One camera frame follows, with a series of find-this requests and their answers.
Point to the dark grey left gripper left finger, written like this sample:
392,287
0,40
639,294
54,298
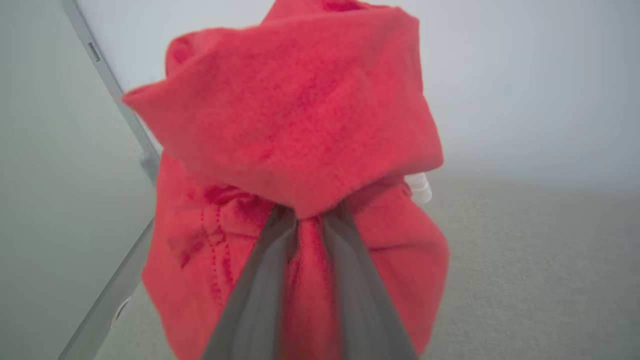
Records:
255,305

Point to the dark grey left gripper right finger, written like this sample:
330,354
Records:
362,310

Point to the red and white basketball jersey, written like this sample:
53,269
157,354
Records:
300,110

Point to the grey fabric sofa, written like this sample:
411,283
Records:
540,270

